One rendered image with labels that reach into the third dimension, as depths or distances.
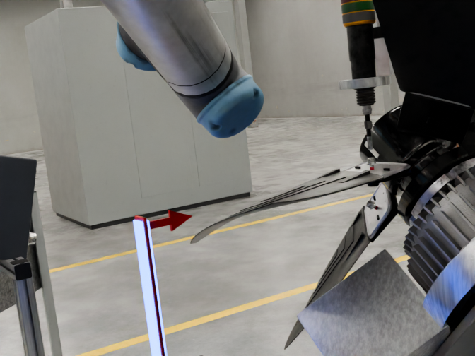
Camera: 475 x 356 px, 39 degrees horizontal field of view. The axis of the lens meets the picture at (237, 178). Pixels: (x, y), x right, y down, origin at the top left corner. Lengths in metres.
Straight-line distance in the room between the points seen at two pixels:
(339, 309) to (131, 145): 6.35
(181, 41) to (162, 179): 6.73
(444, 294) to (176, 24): 0.46
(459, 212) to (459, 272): 0.07
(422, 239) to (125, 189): 6.40
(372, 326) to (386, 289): 0.05
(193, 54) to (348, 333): 0.44
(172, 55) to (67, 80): 6.37
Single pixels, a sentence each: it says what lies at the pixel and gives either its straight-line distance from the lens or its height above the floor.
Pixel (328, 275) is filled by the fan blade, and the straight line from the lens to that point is 1.09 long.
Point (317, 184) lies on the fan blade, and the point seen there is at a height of 1.18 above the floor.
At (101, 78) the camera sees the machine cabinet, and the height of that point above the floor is 1.53.
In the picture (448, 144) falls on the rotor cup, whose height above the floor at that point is 1.21.
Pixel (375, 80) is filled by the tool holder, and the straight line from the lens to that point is 0.90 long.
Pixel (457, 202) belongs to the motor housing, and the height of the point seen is 1.15.
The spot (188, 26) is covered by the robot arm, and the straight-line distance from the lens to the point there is 0.61.
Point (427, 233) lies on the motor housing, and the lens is 0.87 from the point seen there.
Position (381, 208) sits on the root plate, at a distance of 1.02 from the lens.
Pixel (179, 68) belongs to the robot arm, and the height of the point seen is 1.34.
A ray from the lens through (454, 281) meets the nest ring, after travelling 0.83.
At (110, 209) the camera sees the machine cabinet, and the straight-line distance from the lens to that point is 7.15.
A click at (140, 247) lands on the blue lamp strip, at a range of 0.75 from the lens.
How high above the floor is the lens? 1.32
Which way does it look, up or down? 8 degrees down
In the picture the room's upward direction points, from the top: 7 degrees counter-clockwise
